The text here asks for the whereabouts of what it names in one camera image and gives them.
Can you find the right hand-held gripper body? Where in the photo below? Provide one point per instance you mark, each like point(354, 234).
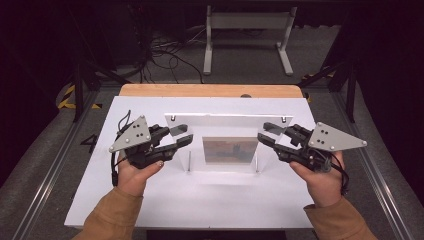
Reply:
point(328, 138)

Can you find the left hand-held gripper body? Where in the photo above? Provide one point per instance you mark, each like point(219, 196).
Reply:
point(136, 136)

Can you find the picture card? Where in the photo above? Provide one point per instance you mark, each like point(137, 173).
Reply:
point(230, 150)

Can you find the clear acrylic photo frame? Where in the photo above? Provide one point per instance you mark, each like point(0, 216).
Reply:
point(230, 126)

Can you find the person's left hand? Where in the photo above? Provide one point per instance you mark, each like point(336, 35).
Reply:
point(133, 180)

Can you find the person's right hand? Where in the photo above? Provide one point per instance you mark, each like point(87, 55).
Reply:
point(323, 186)

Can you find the wooden table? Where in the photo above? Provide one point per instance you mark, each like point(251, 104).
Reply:
point(200, 90)

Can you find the black tape mark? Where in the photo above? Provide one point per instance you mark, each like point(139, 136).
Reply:
point(90, 141)

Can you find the black metal stand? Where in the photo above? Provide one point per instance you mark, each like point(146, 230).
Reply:
point(79, 86)
point(350, 96)

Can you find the white board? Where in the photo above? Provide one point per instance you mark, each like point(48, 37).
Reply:
point(200, 200)

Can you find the yellow black floor tape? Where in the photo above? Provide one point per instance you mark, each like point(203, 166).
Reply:
point(315, 76)
point(68, 98)

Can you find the white metal stand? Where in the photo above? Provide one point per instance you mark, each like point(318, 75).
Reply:
point(248, 20)

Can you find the aluminium rail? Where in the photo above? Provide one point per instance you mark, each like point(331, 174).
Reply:
point(53, 166)
point(380, 180)

